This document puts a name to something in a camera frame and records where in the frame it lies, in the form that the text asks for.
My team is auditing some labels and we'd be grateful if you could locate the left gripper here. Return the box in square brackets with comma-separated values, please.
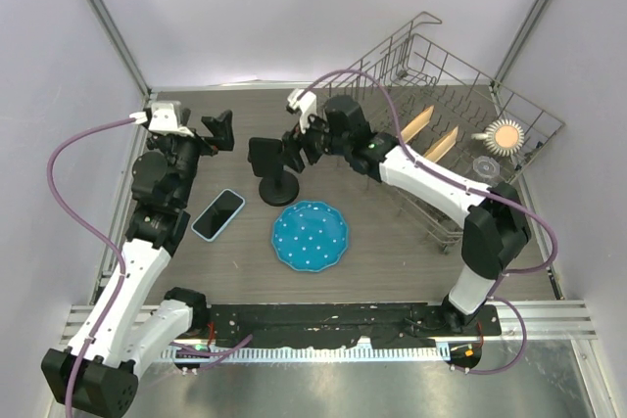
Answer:
[166, 109, 233, 207]

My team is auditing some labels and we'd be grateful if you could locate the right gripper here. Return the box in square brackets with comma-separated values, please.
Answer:
[278, 107, 351, 173]

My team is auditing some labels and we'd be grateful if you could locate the black phone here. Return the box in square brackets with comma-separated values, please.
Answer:
[248, 137, 283, 178]

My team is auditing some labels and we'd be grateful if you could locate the black phone stand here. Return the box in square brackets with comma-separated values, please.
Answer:
[258, 153, 300, 207]

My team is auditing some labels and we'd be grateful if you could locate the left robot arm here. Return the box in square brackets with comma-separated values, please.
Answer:
[41, 102, 234, 417]

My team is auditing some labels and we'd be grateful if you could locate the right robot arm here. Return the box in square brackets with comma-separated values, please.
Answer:
[282, 89, 531, 335]

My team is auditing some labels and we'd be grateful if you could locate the phone in blue case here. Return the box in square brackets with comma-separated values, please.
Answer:
[191, 189, 246, 242]

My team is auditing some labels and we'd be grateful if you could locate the blue polka dot plate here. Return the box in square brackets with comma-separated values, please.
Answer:
[270, 201, 350, 273]

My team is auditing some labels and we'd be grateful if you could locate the beige plate, rear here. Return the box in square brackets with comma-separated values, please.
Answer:
[401, 106, 434, 143]

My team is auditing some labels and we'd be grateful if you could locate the beige plate, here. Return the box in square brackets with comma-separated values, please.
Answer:
[423, 126, 458, 163]
[401, 106, 434, 143]

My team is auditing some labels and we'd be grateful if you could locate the beige plate, front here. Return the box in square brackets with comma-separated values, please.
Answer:
[423, 126, 458, 163]

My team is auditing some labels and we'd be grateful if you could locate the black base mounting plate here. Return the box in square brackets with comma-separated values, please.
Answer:
[208, 302, 502, 349]

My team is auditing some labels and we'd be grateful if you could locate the clear glass cup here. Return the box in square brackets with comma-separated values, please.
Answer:
[472, 156, 501, 181]

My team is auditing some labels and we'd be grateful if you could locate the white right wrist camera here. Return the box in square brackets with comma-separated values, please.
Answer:
[286, 88, 317, 134]

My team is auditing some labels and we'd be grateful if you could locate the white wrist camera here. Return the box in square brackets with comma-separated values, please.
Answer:
[129, 101, 195, 137]
[286, 88, 317, 134]

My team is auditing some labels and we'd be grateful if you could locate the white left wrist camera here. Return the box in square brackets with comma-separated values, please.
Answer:
[129, 101, 195, 137]

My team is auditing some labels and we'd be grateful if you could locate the grey wire dish rack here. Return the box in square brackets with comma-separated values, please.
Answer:
[324, 12, 567, 255]

